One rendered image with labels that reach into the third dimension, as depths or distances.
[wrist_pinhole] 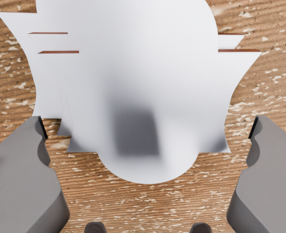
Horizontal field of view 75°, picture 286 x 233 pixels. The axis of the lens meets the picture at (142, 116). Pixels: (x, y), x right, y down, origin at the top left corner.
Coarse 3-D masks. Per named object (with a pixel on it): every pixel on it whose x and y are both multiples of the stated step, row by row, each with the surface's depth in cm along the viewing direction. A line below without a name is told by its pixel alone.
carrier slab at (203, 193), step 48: (0, 0) 11; (240, 0) 11; (0, 48) 13; (240, 48) 13; (0, 96) 15; (240, 96) 14; (48, 144) 17; (240, 144) 17; (96, 192) 21; (144, 192) 21; (192, 192) 21
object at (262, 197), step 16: (256, 128) 10; (272, 128) 10; (256, 144) 9; (272, 144) 9; (256, 160) 8; (272, 160) 8; (240, 176) 7; (256, 176) 7; (272, 176) 7; (240, 192) 6; (256, 192) 6; (272, 192) 6; (240, 208) 6; (256, 208) 6; (272, 208) 6; (240, 224) 6; (256, 224) 6; (272, 224) 5
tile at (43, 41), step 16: (80, 0) 10; (80, 16) 10; (32, 32) 11; (48, 32) 11; (64, 32) 11; (48, 48) 11; (64, 48) 11; (224, 48) 11; (64, 96) 13; (64, 112) 14; (64, 128) 14
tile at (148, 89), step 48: (96, 0) 9; (144, 0) 9; (192, 0) 9; (96, 48) 10; (144, 48) 10; (192, 48) 10; (96, 96) 12; (144, 96) 12; (192, 96) 12; (96, 144) 14; (144, 144) 14; (192, 144) 14
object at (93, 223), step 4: (88, 224) 5; (92, 224) 5; (96, 224) 5; (100, 224) 5; (196, 224) 5; (200, 224) 5; (204, 224) 5; (88, 228) 5; (92, 228) 5; (96, 228) 5; (100, 228) 5; (104, 228) 5; (192, 228) 5; (196, 228) 5; (200, 228) 5; (204, 228) 5; (208, 228) 5; (84, 232) 5; (88, 232) 5; (92, 232) 5; (96, 232) 5; (100, 232) 5; (104, 232) 5; (192, 232) 5; (196, 232) 5; (200, 232) 5; (204, 232) 5; (208, 232) 5
